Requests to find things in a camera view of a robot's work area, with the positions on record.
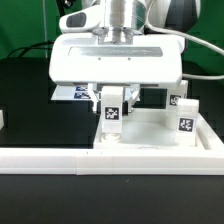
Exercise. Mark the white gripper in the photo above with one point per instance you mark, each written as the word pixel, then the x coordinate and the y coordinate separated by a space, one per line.
pixel 150 60

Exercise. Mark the white sheet with fiducial tags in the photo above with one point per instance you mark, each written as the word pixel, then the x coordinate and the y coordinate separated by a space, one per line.
pixel 70 93

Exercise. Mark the white square tabletop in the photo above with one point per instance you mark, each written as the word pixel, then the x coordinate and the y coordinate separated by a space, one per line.
pixel 145 129

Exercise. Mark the white L-shaped fixture wall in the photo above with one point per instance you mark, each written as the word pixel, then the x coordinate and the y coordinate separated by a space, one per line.
pixel 207 159

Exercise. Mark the white part at left edge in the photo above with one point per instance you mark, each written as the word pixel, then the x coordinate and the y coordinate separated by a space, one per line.
pixel 1 119

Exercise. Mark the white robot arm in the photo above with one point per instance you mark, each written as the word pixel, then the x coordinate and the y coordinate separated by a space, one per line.
pixel 121 21

